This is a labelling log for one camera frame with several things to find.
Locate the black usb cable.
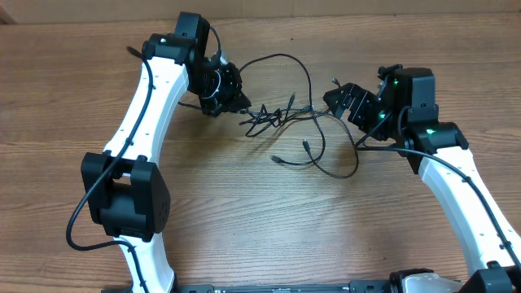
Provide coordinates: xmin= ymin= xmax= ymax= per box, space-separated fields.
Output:
xmin=177 ymin=53 xmax=327 ymax=166
xmin=238 ymin=77 xmax=360 ymax=179

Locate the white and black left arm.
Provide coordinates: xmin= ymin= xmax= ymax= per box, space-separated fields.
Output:
xmin=71 ymin=12 xmax=251 ymax=292

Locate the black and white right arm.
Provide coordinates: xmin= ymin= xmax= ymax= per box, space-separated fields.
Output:
xmin=323 ymin=64 xmax=520 ymax=292

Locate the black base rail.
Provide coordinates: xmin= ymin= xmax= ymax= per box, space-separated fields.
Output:
xmin=177 ymin=280 xmax=398 ymax=293

